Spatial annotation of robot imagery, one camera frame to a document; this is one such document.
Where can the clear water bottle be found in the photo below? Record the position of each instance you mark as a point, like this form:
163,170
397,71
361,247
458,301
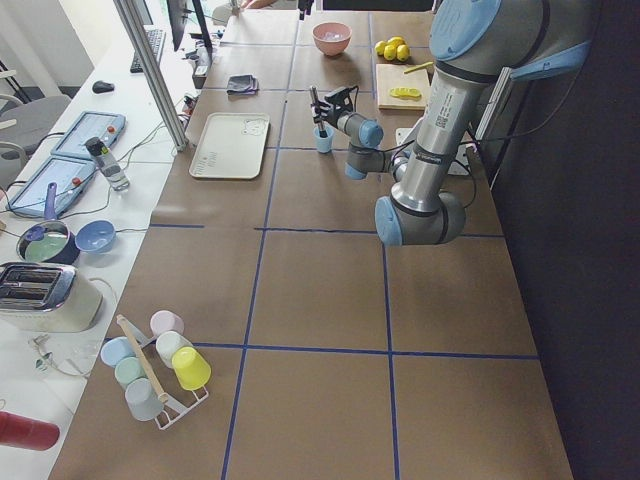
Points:
107,164

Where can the near teach pendant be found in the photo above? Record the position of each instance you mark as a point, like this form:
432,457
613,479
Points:
71,177

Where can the aluminium frame post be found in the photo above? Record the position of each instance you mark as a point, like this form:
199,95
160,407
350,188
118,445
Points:
134,28

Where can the light blue cup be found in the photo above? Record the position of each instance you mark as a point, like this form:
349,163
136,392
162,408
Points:
323,139

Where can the white cup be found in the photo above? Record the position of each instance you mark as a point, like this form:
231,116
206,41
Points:
168,343

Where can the lemon slices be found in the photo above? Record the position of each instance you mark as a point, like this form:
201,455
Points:
405,93

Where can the pink bowl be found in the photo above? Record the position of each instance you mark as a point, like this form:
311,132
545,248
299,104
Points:
331,48

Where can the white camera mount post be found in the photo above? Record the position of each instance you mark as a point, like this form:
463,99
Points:
460,165

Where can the grey cup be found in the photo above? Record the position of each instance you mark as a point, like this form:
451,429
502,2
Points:
142,400

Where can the cream bear tray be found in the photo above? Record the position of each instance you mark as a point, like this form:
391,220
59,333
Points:
231,146

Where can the steel muddler black tip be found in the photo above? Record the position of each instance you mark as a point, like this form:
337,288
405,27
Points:
317,112

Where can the blue bowl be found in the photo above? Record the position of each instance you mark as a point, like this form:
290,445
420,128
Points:
96,237

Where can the pink cup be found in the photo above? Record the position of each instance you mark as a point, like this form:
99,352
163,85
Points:
165,320

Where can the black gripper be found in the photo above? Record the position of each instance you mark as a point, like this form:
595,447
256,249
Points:
304,7
331,119

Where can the blue cup on rack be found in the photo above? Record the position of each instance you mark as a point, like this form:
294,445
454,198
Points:
115,350

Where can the green cup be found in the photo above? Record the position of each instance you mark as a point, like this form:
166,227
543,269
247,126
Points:
128,370

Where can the teach pendant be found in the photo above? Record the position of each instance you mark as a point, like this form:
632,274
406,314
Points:
71,177
104,125

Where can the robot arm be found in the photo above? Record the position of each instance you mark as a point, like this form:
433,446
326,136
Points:
471,41

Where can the far teach pendant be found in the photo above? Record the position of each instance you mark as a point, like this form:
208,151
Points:
104,125

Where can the blue saucepan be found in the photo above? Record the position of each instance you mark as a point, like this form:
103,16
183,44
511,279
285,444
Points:
50,241

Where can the red bottle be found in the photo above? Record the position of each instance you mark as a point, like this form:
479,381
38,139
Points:
27,433

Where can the green knife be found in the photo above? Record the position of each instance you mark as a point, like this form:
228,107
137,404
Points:
419,67

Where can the cream toaster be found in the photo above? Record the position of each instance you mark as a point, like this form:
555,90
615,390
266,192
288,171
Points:
53,298

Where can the grey folded cloth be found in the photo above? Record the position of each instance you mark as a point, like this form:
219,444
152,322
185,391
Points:
245,84

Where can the yellow lemon pile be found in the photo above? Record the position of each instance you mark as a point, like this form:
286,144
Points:
393,49

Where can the yellow cup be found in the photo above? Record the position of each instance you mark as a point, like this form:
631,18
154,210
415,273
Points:
191,368

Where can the black computer mouse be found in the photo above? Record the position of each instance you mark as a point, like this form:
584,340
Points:
100,87

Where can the white cup rack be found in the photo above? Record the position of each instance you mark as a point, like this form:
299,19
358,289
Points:
173,408

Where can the wooden cutting board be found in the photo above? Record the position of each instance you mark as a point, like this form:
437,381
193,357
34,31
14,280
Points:
389,76

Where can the clear ice cube pile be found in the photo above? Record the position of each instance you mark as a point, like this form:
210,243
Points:
331,36

